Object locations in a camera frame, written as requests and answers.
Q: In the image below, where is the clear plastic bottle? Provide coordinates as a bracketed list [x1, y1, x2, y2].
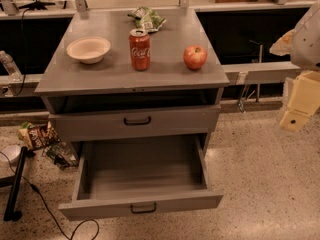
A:
[0, 51, 23, 82]

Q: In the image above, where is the green chip bag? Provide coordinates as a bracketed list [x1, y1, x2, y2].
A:
[128, 6, 166, 33]

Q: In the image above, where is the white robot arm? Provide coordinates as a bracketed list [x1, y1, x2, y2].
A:
[269, 1, 320, 132]

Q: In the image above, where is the grey drawer cabinet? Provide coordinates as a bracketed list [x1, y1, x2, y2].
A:
[34, 7, 231, 144]

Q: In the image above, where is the white round floor object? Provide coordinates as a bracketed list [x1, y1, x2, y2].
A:
[0, 145, 21, 164]

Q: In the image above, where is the black stand leg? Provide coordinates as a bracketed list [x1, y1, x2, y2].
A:
[2, 147, 27, 221]

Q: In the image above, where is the black floor cable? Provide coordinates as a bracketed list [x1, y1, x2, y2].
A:
[0, 150, 101, 240]

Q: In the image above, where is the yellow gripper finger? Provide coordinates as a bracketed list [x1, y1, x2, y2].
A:
[279, 71, 320, 132]
[269, 29, 295, 56]

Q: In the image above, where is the white paper bowl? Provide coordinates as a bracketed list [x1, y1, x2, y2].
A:
[67, 37, 111, 64]

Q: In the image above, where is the dark snack bag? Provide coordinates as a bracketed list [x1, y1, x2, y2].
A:
[44, 142, 78, 169]

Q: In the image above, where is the brown snack bag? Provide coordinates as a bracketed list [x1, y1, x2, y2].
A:
[18, 122, 60, 150]

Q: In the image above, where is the open grey lower drawer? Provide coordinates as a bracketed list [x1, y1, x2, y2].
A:
[59, 135, 223, 221]

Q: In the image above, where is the closed grey drawer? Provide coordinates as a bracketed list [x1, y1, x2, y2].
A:
[49, 105, 220, 142]

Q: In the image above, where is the red apple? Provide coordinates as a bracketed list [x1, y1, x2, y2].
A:
[183, 45, 207, 70]

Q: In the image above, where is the red coca-cola can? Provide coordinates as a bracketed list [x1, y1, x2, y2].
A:
[129, 29, 150, 71]

